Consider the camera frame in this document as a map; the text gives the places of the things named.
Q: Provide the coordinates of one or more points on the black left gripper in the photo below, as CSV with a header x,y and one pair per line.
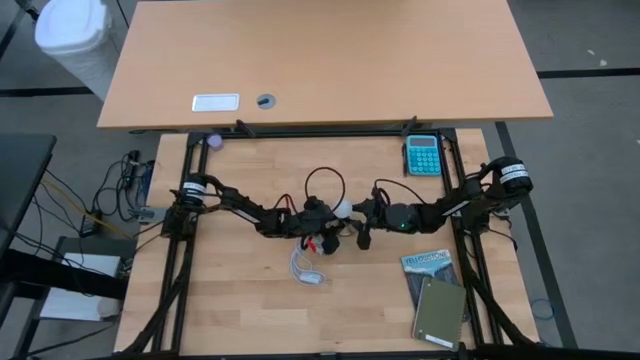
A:
x,y
322,221

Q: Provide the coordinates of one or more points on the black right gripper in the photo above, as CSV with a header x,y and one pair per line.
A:
x,y
404,220

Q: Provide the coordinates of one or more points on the white lightbulb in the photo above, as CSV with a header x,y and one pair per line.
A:
x,y
343,209

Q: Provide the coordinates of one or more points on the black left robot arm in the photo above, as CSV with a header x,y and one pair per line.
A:
x,y
245,205

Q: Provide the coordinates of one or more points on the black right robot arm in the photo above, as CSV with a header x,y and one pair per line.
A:
x,y
450,210

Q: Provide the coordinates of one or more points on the red zip tie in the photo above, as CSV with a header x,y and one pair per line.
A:
x,y
313,245

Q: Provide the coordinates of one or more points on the black pen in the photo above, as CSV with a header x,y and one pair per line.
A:
x,y
404,160

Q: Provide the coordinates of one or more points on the Yellowstone book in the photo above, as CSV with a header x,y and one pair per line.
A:
x,y
425,262

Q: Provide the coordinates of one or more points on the teal calculator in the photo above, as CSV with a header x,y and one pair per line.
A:
x,y
423,156

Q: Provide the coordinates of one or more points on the black diagonal strut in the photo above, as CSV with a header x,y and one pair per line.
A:
x,y
409,126
246,128

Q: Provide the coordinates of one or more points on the green spiral notebook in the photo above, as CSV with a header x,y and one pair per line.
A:
x,y
440,312

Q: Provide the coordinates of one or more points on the light wooden desk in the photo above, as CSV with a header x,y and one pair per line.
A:
x,y
325,60

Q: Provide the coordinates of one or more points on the black power strip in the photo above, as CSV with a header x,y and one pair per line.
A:
x,y
131,167

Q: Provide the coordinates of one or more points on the black power adapter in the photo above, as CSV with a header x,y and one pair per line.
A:
x,y
89,227

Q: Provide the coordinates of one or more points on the white box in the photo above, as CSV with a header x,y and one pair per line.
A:
x,y
80,307

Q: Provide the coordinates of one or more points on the black steel beam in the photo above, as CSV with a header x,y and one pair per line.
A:
x,y
60,275

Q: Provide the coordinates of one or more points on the dark grey side table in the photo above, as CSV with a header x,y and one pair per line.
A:
x,y
22,175

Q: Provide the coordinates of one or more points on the white trash bin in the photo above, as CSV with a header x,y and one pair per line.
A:
x,y
75,35

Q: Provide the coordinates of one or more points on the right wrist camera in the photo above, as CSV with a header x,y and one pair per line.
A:
x,y
382,214

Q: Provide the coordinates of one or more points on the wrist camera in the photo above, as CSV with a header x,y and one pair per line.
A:
x,y
304,226
382,214

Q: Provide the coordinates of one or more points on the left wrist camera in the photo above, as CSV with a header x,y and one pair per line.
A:
x,y
304,226

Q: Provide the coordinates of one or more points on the grey metal bracket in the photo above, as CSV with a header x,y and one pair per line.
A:
x,y
150,215

